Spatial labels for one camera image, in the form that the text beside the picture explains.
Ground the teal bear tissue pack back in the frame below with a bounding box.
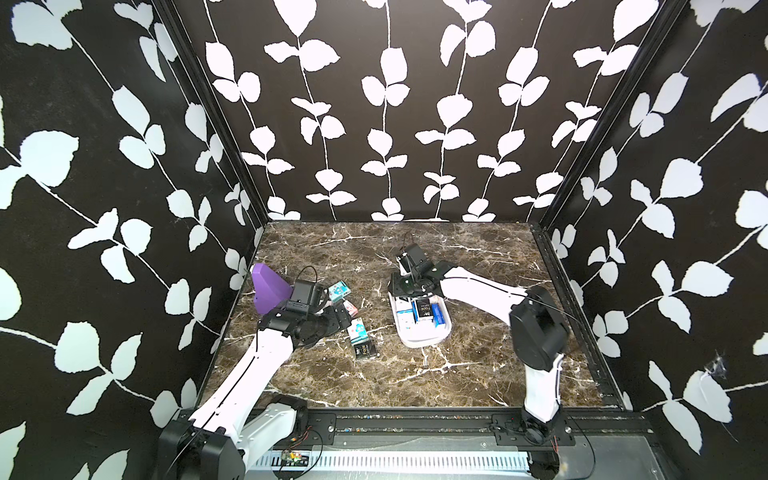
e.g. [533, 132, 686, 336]
[327, 281, 351, 303]

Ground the teal bear tissue pack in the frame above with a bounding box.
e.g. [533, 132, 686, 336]
[347, 318, 369, 345]
[327, 281, 351, 303]

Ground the pink Tempo tissue pack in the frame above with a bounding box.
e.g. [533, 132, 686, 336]
[343, 300, 359, 318]

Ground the white plastic storage box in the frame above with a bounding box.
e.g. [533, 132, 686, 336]
[388, 290, 453, 348]

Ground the teal bear tissue pack front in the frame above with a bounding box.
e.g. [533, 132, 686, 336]
[347, 318, 369, 345]

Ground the black tissue pack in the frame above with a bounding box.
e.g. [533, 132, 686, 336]
[413, 298, 433, 321]
[353, 340, 378, 360]

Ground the blue patterned tissue pack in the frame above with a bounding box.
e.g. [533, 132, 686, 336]
[430, 303, 445, 328]

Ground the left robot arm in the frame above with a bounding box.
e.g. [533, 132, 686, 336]
[156, 302, 353, 479]

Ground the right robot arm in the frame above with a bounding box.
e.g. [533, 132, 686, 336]
[388, 244, 569, 445]

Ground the purple plastic object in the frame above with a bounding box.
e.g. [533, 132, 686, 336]
[251, 263, 293, 315]

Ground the black mounting rail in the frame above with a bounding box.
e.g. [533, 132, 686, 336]
[296, 407, 653, 450]

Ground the white perforated cable duct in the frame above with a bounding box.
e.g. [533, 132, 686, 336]
[249, 450, 531, 475]

